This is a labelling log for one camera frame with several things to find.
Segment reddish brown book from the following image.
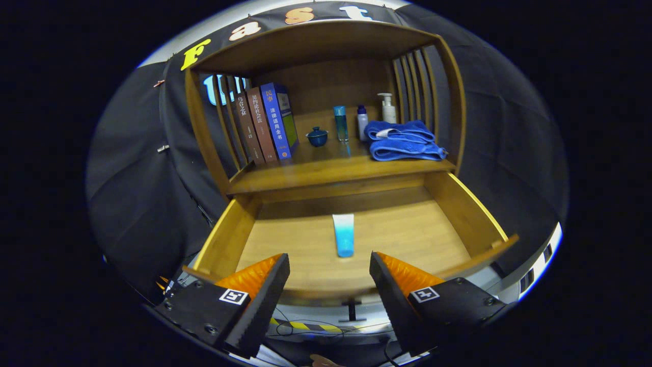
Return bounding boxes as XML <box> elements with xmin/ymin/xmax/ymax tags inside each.
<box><xmin>246</xmin><ymin>87</ymin><xmax>279</xmax><ymax>164</ymax></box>

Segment blue book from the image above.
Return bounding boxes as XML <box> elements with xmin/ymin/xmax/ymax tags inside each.
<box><xmin>260</xmin><ymin>83</ymin><xmax>300</xmax><ymax>161</ymax></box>

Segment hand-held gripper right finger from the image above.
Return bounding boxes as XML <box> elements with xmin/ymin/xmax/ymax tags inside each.
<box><xmin>369</xmin><ymin>251</ymin><xmax>510</xmax><ymax>357</ymax></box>

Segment dark brown book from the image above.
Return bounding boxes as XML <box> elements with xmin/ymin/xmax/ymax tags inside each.
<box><xmin>232</xmin><ymin>91</ymin><xmax>265</xmax><ymax>166</ymax></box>

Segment yellow black striped tape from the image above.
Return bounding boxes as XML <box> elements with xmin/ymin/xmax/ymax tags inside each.
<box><xmin>270</xmin><ymin>318</ymin><xmax>343</xmax><ymax>333</ymax></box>

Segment wooden countertop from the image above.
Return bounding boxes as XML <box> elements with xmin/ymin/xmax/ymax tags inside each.
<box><xmin>228</xmin><ymin>137</ymin><xmax>456</xmax><ymax>195</ymax></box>

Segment wooden cabinet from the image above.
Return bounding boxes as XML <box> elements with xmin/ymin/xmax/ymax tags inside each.
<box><xmin>182</xmin><ymin>19</ymin><xmax>520</xmax><ymax>323</ymax></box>

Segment wooden drawer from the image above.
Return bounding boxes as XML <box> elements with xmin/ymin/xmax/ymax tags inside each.
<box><xmin>182</xmin><ymin>171</ymin><xmax>520</xmax><ymax>323</ymax></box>

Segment white pump bottle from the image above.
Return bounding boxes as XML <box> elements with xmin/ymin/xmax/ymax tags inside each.
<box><xmin>377</xmin><ymin>93</ymin><xmax>397</xmax><ymax>124</ymax></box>

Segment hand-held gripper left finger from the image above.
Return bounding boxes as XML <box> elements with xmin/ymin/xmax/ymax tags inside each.
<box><xmin>155</xmin><ymin>253</ymin><xmax>291</xmax><ymax>359</ymax></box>

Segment blue cosmetic tube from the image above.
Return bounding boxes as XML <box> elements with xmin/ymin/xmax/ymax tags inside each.
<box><xmin>332</xmin><ymin>214</ymin><xmax>355</xmax><ymax>258</ymax></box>

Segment blue lidded teacup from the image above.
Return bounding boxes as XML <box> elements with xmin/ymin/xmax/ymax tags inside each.
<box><xmin>306</xmin><ymin>126</ymin><xmax>329</xmax><ymax>148</ymax></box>

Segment teal glass bottle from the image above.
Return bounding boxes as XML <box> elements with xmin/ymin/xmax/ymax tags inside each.
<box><xmin>334</xmin><ymin>106</ymin><xmax>349</xmax><ymax>143</ymax></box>

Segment blue folded towel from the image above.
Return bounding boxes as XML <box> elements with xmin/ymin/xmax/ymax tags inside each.
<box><xmin>364</xmin><ymin>120</ymin><xmax>449</xmax><ymax>162</ymax></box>

